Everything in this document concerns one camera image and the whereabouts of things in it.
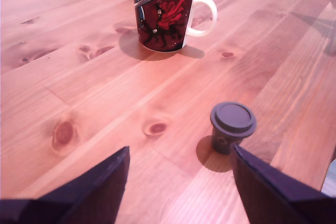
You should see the black coffee capsule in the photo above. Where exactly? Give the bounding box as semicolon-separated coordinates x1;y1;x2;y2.
209;101;257;156

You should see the dark red printed mug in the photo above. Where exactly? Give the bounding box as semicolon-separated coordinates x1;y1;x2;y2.
130;0;218;53

